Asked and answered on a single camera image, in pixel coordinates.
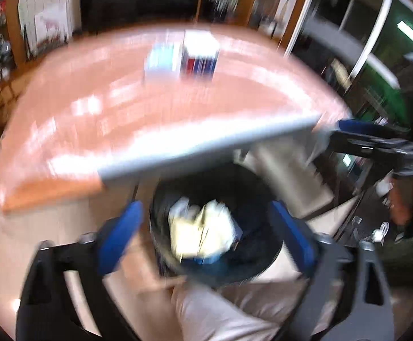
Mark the yellow paper bag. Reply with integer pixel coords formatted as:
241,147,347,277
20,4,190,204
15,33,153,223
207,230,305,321
168,197,242,260

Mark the blue drawstring bag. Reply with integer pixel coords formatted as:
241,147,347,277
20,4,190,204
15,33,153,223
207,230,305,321
176,252,235,268

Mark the green sweater forearm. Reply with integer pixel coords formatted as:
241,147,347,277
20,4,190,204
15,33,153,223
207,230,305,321
376,238,413,286

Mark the black trash bin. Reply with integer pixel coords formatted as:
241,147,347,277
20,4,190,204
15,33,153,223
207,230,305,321
149,163,283,287

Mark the person's right hand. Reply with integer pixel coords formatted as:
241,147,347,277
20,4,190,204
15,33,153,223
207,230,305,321
388,177,413,226

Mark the grey table edge trim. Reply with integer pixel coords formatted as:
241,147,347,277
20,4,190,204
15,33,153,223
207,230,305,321
98,112,331,184

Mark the blue white carton box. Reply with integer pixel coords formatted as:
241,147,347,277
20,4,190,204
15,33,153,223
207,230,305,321
181,30,219,78

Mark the white blue medicine box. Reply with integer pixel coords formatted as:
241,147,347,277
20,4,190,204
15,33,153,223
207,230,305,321
144,30,185,78

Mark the framed giraffe picture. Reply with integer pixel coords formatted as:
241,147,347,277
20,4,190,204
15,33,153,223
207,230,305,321
34,2,69,54

